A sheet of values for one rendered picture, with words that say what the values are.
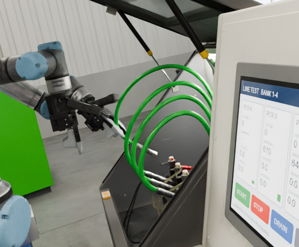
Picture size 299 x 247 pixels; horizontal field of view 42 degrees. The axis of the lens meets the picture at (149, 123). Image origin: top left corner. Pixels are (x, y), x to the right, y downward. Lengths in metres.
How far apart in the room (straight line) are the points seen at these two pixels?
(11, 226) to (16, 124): 3.65
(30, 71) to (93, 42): 6.83
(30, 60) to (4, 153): 3.44
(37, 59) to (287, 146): 0.72
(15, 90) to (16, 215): 0.61
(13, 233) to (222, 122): 0.52
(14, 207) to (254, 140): 0.51
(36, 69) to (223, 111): 0.52
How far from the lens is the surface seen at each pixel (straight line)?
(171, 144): 1.69
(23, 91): 1.41
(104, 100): 1.46
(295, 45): 0.68
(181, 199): 1.04
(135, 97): 8.15
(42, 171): 4.66
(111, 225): 1.36
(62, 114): 1.25
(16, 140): 4.53
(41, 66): 1.13
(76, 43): 7.83
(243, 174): 0.82
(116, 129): 1.43
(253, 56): 0.80
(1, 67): 1.20
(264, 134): 0.74
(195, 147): 1.72
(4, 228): 0.87
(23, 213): 0.92
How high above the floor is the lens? 1.54
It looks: 13 degrees down
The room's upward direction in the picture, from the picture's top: 11 degrees counter-clockwise
